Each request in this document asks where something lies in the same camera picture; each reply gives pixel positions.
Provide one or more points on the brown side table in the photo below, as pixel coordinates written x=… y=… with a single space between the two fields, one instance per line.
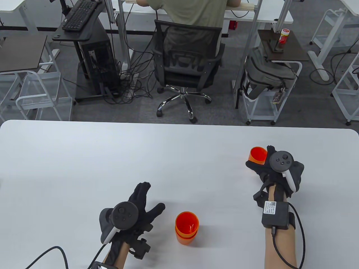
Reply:
x=19 y=53
x=291 y=50

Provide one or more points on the black wrist bracket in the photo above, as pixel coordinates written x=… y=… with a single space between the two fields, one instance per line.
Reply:
x=140 y=248
x=260 y=194

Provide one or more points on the black device on table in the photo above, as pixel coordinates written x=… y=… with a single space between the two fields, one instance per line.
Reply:
x=276 y=46

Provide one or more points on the red box under desk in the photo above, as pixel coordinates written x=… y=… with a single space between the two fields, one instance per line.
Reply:
x=233 y=25

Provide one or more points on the white metal cart frame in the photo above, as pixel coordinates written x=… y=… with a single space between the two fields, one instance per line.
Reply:
x=346 y=84
x=269 y=109
x=42 y=95

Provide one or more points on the black keyboard stand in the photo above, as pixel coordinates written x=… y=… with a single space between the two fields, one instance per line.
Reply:
x=84 y=33

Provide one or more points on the orange plastic cup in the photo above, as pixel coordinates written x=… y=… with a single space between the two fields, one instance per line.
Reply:
x=258 y=154
x=187 y=221
x=185 y=238

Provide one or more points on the black keyboard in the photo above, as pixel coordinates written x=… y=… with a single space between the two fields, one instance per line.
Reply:
x=80 y=15

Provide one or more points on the black glove-mounted controller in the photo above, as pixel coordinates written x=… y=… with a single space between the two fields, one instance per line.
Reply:
x=282 y=162
x=123 y=213

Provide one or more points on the person's left thumb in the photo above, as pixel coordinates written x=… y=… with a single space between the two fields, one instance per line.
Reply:
x=155 y=210

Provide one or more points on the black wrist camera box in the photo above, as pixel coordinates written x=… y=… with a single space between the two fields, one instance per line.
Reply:
x=276 y=215
x=103 y=265

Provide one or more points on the person's left hand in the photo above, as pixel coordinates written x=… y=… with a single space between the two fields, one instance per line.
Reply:
x=141 y=213

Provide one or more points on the person's right hand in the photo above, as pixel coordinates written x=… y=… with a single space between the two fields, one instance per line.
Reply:
x=263 y=171

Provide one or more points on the red jar with white lid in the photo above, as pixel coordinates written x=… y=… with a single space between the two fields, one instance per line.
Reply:
x=283 y=36

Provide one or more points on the person's right forearm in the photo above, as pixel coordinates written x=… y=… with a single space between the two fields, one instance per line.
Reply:
x=280 y=249

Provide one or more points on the black mesh office chair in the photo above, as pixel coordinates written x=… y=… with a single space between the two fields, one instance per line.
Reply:
x=185 y=64

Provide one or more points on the light wooden board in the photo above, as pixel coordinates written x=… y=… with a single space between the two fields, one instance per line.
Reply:
x=241 y=6

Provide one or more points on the person's right thumb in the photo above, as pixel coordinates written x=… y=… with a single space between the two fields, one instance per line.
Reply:
x=253 y=166

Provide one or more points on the grey backpack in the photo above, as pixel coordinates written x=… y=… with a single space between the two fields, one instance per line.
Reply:
x=266 y=72

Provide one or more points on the person's left forearm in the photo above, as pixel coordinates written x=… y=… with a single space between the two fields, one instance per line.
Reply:
x=116 y=256

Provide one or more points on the black computer tower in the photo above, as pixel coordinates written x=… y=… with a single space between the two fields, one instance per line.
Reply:
x=99 y=64

